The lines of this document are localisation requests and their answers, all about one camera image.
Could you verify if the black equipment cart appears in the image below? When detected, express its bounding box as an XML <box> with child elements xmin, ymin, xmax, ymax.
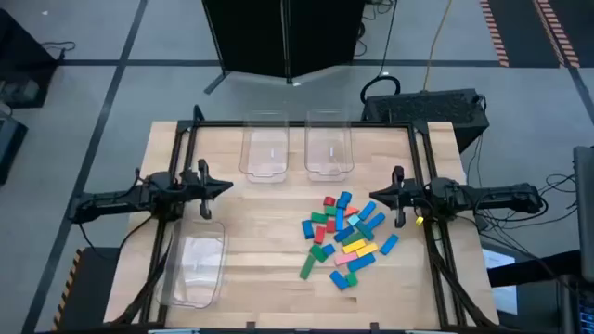
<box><xmin>0</xmin><ymin>7</ymin><xmax>59</xmax><ymax>110</ymax></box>

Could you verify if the grey monitor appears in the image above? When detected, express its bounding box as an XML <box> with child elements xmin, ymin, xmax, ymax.
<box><xmin>573</xmin><ymin>146</ymin><xmax>594</xmax><ymax>284</ymax></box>

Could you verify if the long dark blue block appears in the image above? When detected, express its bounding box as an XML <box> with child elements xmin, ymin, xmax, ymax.
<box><xmin>332</xmin><ymin>225</ymin><xmax>356</xmax><ymax>244</ymax></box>

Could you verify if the long pink block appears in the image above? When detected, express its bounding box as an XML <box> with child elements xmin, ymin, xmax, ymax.
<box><xmin>333</xmin><ymin>251</ymin><xmax>359</xmax><ymax>267</ymax></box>

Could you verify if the white paper sheet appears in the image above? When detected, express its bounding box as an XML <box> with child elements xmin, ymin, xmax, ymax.
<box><xmin>481</xmin><ymin>248</ymin><xmax>519</xmax><ymax>316</ymax></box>

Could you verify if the long yellow block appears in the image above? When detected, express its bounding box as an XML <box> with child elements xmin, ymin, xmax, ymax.
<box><xmin>355</xmin><ymin>242</ymin><xmax>380</xmax><ymax>259</ymax></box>
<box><xmin>342</xmin><ymin>238</ymin><xmax>368</xmax><ymax>255</ymax></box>

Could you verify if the black equipment box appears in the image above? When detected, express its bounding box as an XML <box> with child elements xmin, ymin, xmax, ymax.
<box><xmin>0</xmin><ymin>110</ymin><xmax>29</xmax><ymax>186</ymax></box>

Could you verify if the black metal table frame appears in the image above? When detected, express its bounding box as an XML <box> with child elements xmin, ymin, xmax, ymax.
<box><xmin>109</xmin><ymin>104</ymin><xmax>500</xmax><ymax>328</ymax></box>

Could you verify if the black cable bundle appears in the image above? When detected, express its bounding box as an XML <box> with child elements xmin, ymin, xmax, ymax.
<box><xmin>471</xmin><ymin>134</ymin><xmax>579</xmax><ymax>233</ymax></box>

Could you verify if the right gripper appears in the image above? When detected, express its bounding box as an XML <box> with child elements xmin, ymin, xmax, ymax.
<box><xmin>369</xmin><ymin>165</ymin><xmax>437</xmax><ymax>229</ymax></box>

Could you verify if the long teal block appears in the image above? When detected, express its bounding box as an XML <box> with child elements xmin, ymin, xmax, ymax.
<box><xmin>355</xmin><ymin>221</ymin><xmax>376</xmax><ymax>242</ymax></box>

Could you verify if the black floor cable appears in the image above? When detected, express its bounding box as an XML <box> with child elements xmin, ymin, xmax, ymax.
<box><xmin>40</xmin><ymin>40</ymin><xmax>77</xmax><ymax>61</ymax></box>

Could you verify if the yellow cable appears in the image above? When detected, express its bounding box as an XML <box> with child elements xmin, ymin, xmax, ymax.
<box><xmin>421</xmin><ymin>0</ymin><xmax>454</xmax><ymax>92</ymax></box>

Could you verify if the black folding partition screen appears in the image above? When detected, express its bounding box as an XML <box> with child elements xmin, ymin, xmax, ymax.
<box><xmin>200</xmin><ymin>0</ymin><xmax>368</xmax><ymax>96</ymax></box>

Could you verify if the black coiled cable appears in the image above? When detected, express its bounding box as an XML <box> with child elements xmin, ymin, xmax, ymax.
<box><xmin>359</xmin><ymin>0</ymin><xmax>403</xmax><ymax>106</ymax></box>

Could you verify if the small clear plastic bin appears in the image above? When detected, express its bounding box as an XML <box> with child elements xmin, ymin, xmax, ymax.
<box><xmin>238</xmin><ymin>109</ymin><xmax>291</xmax><ymax>185</ymax></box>
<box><xmin>303</xmin><ymin>109</ymin><xmax>356</xmax><ymax>183</ymax></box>

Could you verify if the black mat with hazard stripes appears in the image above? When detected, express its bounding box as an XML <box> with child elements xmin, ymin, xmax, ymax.
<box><xmin>479</xmin><ymin>0</ymin><xmax>594</xmax><ymax>70</ymax></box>
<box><xmin>51</xmin><ymin>246</ymin><xmax>123</xmax><ymax>332</ymax></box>

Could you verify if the long green block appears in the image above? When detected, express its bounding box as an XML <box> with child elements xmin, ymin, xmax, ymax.
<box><xmin>299</xmin><ymin>253</ymin><xmax>317</xmax><ymax>281</ymax></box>
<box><xmin>342</xmin><ymin>231</ymin><xmax>366</xmax><ymax>248</ymax></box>

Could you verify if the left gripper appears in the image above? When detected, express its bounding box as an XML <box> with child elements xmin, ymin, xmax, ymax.
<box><xmin>178</xmin><ymin>159</ymin><xmax>235</xmax><ymax>221</ymax></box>

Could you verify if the large clear plastic bin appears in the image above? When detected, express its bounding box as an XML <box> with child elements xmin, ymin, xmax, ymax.
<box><xmin>155</xmin><ymin>218</ymin><xmax>228</xmax><ymax>310</ymax></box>

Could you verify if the black perforated computer case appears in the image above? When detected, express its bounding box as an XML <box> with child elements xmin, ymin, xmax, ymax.
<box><xmin>360</xmin><ymin>87</ymin><xmax>491</xmax><ymax>153</ymax></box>

